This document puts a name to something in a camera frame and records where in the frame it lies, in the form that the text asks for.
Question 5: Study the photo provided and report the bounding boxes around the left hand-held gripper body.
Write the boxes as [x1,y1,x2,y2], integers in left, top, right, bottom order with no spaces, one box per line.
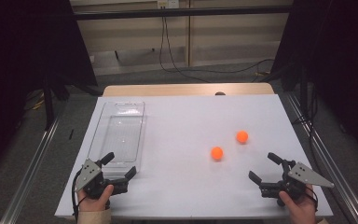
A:
[74,158,129,200]

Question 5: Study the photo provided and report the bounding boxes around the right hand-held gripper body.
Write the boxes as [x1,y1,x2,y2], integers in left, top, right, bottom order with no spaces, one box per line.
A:
[258,159,336,207]

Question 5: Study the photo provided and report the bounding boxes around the clear plastic container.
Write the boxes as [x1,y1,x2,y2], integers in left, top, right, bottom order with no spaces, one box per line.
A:
[87,101,147,179]

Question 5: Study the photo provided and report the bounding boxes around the orange ball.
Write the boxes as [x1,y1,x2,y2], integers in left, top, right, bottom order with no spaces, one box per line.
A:
[210,146,225,161]
[236,130,250,145]

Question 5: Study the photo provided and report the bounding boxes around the person's left hand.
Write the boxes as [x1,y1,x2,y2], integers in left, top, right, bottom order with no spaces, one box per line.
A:
[76,184,115,213]

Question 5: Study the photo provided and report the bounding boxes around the person's right hand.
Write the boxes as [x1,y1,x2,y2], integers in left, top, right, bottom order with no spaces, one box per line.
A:
[278,184,319,224]

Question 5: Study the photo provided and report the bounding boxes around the white board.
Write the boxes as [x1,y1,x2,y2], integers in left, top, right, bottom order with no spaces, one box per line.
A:
[54,93,335,218]

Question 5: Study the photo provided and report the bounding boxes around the black stand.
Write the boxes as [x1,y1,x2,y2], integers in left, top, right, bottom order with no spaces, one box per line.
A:
[41,74,57,131]

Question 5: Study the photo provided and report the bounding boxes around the wooden table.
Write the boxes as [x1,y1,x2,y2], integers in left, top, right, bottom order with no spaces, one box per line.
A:
[102,82,276,97]

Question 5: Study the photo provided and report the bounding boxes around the dark curtain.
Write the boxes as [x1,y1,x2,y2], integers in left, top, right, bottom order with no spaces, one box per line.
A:
[269,0,358,166]
[0,0,99,179]

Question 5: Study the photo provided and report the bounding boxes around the black horizontal bar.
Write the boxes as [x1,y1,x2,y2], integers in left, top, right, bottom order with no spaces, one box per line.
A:
[73,5,293,21]

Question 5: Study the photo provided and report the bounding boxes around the right hand-held gripper black cable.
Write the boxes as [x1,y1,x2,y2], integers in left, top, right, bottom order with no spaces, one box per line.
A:
[304,186,320,213]

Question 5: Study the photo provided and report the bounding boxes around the hand-held gripper black cable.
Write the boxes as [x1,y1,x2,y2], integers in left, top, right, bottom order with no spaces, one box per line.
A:
[71,169,87,222]
[304,186,320,213]

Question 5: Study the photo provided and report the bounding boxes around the left hand-held gripper black cable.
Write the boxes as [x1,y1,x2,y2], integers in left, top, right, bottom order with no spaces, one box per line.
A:
[71,169,87,222]

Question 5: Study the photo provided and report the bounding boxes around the metal floor rail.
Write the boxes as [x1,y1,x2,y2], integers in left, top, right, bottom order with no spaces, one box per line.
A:
[283,91,358,224]
[0,115,62,224]

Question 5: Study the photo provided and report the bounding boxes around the yellow cable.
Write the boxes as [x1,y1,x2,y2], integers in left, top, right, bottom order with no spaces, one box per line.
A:
[24,90,46,111]

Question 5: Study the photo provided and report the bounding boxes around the black wall cable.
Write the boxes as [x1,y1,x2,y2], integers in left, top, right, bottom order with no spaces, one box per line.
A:
[164,17,276,76]
[158,17,213,84]

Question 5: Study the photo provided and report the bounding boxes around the white wall socket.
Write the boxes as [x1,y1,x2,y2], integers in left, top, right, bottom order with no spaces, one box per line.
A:
[157,0,180,9]

